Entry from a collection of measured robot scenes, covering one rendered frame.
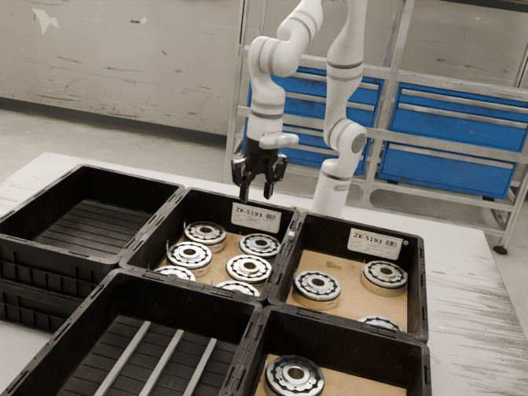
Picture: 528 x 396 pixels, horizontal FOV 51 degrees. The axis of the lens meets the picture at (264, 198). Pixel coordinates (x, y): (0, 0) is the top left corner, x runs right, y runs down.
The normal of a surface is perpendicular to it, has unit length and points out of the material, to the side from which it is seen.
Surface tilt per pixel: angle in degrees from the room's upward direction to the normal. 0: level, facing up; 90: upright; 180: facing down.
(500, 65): 90
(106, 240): 0
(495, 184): 90
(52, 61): 90
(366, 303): 0
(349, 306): 0
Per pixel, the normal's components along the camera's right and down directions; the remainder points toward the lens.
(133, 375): 0.12, -0.89
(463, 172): -0.16, 0.42
